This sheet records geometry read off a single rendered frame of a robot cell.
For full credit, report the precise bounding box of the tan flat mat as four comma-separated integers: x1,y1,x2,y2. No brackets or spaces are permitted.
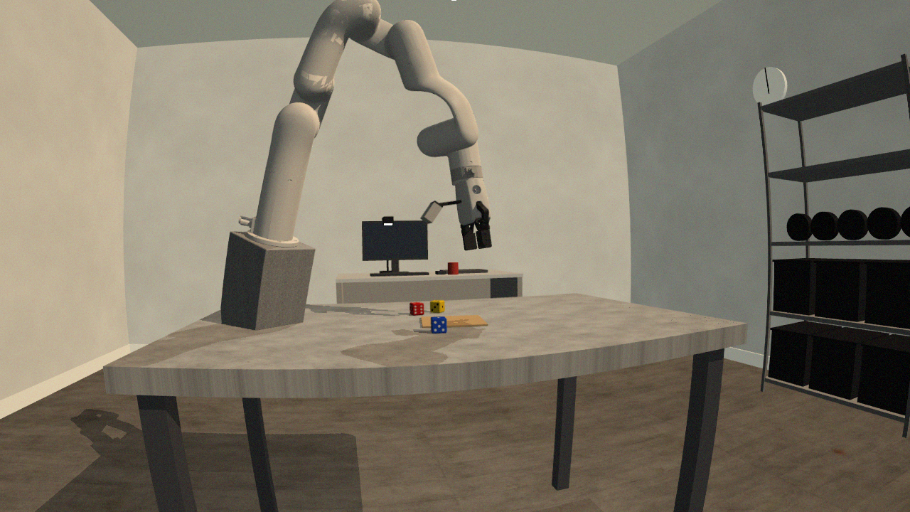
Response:
421,315,488,328

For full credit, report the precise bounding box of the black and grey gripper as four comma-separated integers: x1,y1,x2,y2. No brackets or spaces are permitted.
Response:
452,177,492,250

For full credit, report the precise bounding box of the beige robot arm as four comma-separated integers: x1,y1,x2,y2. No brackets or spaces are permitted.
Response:
238,0,483,247

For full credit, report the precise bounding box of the dark blue die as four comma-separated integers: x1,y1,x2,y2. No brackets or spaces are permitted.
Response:
431,316,447,334

